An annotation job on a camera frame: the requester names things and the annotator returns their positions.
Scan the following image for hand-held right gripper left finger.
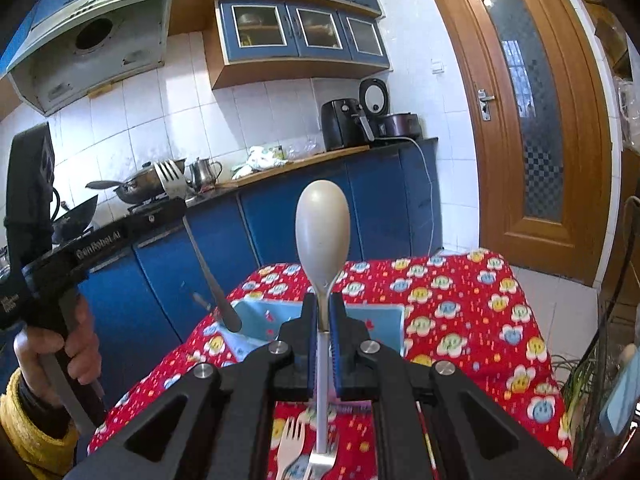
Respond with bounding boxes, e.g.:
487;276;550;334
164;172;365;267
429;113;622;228
75;292;321;480

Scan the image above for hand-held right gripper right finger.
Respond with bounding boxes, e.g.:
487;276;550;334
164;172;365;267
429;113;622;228
330;292;576;480

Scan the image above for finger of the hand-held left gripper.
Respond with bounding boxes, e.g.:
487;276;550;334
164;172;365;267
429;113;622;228
125;197;187;241

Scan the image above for metal slotted spatula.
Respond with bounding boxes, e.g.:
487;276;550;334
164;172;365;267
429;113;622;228
152;159;243;333

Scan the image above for light blue utensil container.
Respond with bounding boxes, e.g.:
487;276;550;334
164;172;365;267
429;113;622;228
227;300;406;361

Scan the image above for pale plastic fork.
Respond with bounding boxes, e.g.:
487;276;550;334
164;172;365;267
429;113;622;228
275;416;306;480

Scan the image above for pale plastic spoon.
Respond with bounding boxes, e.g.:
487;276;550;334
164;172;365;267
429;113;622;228
295;180;351;456

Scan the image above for person's left forearm yellow sleeve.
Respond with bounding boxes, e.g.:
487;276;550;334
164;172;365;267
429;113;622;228
0;367;88;480

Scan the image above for person's left hand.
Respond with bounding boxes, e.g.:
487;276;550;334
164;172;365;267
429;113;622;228
12;300;108;411

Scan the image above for steel wok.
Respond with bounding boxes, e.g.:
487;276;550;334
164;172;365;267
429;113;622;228
86;161;187;204

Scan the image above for black wok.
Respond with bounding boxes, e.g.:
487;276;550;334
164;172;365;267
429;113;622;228
51;194;99;242

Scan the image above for steel kettle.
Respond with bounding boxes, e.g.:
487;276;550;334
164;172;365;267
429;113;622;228
188;157;224;187

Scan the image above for metal fork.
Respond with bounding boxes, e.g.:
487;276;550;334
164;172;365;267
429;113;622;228
307;427;342;480

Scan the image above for red flowered tablecloth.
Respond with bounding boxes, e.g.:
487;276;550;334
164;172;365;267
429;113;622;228
87;249;573;480

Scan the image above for white cloth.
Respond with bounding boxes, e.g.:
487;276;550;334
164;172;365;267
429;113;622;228
232;145;289;179

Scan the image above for blue lower cabinets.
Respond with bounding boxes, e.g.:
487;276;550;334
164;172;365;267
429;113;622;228
75;137;444;357

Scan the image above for grey range hood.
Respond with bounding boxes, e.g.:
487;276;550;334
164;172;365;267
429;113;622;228
7;0;173;117

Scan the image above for black air fryer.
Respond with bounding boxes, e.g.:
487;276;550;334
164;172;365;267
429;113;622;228
321;99;374;152

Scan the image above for black rice cooker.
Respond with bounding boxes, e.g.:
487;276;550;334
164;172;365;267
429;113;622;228
358;78;422;142

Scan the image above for green onions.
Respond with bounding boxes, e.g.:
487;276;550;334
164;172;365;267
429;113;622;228
559;354;602;403

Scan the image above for wooden door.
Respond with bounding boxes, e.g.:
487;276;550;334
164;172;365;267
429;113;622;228
421;0;622;287

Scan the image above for light blue plastic item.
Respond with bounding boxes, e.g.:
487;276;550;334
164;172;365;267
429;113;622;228
599;344;640;437

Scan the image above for clear plastic bag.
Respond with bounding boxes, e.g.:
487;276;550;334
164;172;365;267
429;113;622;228
616;76;640;154

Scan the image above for wooden shelf unit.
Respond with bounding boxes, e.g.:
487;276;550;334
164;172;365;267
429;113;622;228
575;0;640;153

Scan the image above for white power cable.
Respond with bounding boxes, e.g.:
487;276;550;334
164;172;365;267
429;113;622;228
409;136;444;257

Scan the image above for glass-door wall cabinet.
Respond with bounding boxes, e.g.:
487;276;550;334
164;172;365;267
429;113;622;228
202;0;392;91

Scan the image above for metal door handle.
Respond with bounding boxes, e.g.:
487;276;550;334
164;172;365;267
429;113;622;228
477;88;496;122

